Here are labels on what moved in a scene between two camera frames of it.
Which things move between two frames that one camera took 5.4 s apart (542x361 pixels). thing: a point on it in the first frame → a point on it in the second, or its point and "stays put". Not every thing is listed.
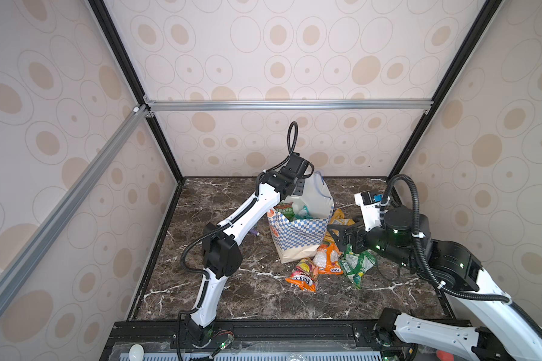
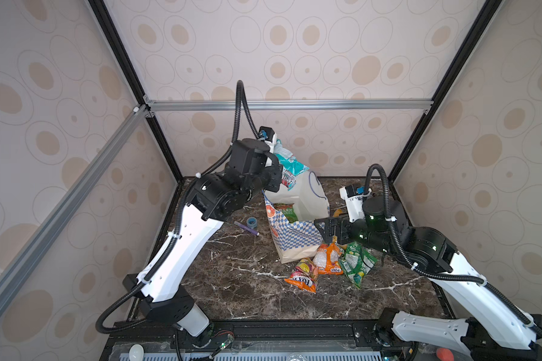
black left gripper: [301, 186] → [277, 171]
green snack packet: [355, 265] stays put
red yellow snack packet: [305, 275] stays put
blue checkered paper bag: [296, 239] stays put
